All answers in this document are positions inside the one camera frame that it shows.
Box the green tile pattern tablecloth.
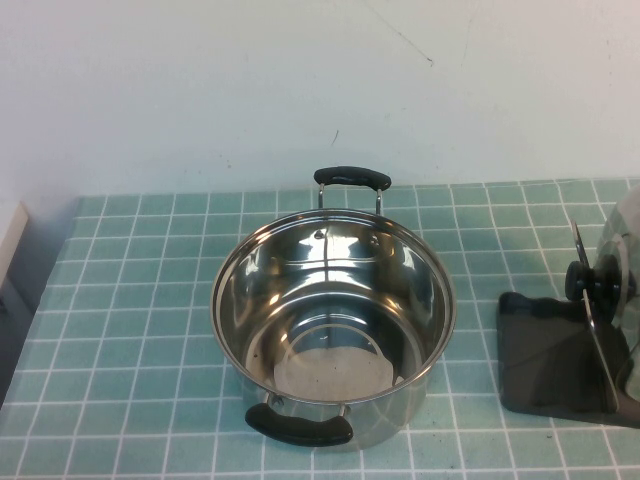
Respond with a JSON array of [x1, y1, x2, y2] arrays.
[[0, 178, 640, 480]]

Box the steel pot lid black knob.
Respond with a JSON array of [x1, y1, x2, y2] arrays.
[[564, 182, 640, 401]]

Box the black tray metal lid rack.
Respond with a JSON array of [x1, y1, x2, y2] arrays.
[[497, 219, 640, 430]]

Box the stainless steel pot black handles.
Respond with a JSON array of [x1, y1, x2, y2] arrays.
[[208, 166, 459, 454]]

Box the beige board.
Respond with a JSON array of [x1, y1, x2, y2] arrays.
[[0, 199, 32, 314]]

